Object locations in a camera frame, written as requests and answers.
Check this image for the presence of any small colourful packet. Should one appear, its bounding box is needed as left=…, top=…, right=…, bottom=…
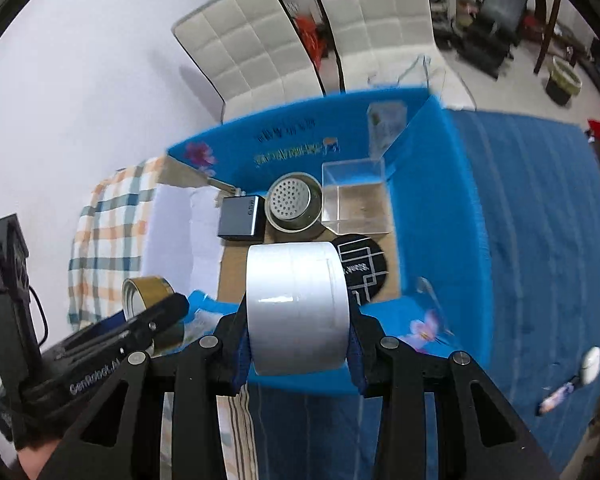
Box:
left=536, top=379, right=579, bottom=416

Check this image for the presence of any gold tape roll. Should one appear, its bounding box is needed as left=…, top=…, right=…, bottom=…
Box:
left=122, top=276, right=188, bottom=353

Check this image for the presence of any white tape roll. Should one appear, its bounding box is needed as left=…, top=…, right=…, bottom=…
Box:
left=246, top=242, right=350, bottom=376

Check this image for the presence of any clear acrylic box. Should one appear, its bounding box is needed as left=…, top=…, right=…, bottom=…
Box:
left=321, top=158, right=391, bottom=235

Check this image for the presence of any metal strainer cup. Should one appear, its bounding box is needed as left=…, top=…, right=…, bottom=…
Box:
left=264, top=172, right=325, bottom=242

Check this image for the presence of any white earbud case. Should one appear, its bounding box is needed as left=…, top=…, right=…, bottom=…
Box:
left=580, top=346, right=600, bottom=386

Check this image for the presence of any left hand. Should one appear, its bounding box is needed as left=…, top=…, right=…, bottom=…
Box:
left=17, top=437, right=60, bottom=480

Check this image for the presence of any plaid cloth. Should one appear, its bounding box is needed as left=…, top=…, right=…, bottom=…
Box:
left=68, top=156, right=166, bottom=330

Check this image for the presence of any black round coaster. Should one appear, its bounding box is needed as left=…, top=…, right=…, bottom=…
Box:
left=332, top=234, right=388, bottom=306

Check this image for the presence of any blue striped cloth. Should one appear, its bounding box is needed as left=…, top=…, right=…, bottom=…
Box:
left=248, top=112, right=600, bottom=479

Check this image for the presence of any grey square box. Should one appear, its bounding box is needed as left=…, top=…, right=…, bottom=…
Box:
left=218, top=195, right=265, bottom=243

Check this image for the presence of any blue cardboard box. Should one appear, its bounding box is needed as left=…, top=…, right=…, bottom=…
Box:
left=166, top=88, right=494, bottom=365

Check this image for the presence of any small trash bin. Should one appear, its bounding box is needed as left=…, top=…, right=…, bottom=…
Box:
left=545, top=56, right=582, bottom=106

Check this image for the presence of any black weight bench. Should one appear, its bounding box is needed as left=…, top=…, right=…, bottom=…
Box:
left=457, top=0, right=528, bottom=79

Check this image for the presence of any left white quilted chair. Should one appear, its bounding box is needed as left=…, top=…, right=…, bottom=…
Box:
left=172, top=0, right=325, bottom=122

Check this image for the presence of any white quilted chair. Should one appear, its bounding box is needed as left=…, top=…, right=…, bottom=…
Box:
left=172, top=0, right=325, bottom=122
left=320, top=0, right=475, bottom=110

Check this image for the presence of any right white quilted chair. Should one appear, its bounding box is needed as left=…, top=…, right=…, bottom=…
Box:
left=320, top=0, right=475, bottom=110

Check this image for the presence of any wire clothes hanger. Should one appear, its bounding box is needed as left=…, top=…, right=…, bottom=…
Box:
left=367, top=53, right=446, bottom=96

